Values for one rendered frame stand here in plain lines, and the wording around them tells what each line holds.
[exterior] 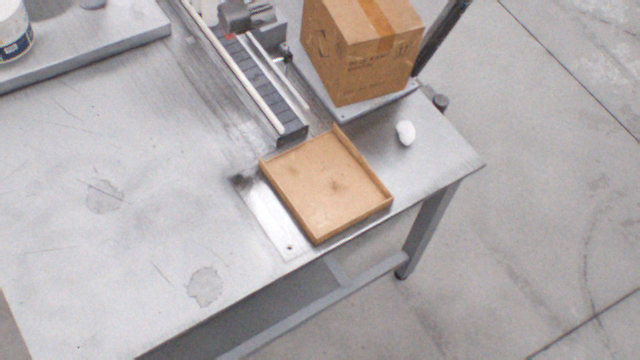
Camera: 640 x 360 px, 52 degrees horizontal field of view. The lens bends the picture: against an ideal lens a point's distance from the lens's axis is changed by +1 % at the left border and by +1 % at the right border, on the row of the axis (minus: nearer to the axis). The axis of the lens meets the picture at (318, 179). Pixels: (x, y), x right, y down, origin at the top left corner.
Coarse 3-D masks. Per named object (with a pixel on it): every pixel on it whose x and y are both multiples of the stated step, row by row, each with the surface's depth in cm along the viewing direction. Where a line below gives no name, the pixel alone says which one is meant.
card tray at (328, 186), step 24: (312, 144) 191; (336, 144) 192; (264, 168) 182; (288, 168) 185; (312, 168) 186; (336, 168) 187; (360, 168) 188; (288, 192) 181; (312, 192) 182; (336, 192) 182; (360, 192) 183; (384, 192) 183; (312, 216) 177; (336, 216) 178; (360, 216) 176; (312, 240) 173
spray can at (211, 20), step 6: (204, 0) 197; (210, 0) 196; (216, 0) 198; (204, 6) 199; (210, 6) 198; (216, 6) 200; (204, 12) 201; (210, 12) 200; (216, 12) 202; (204, 18) 203; (210, 18) 202; (216, 18) 204; (210, 24) 204; (216, 24) 206
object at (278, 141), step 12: (168, 0) 216; (180, 12) 211; (192, 24) 206; (204, 36) 204; (240, 36) 205; (204, 48) 206; (216, 60) 201; (228, 72) 197; (264, 72) 198; (240, 84) 195; (276, 84) 196; (240, 96) 196; (252, 108) 192; (264, 120) 188; (264, 132) 191; (276, 132) 186; (300, 132) 190; (276, 144) 188
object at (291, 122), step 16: (192, 16) 208; (224, 48) 201; (240, 48) 202; (240, 64) 199; (256, 64) 199; (256, 80) 196; (272, 96) 193; (272, 112) 190; (288, 112) 190; (288, 128) 187
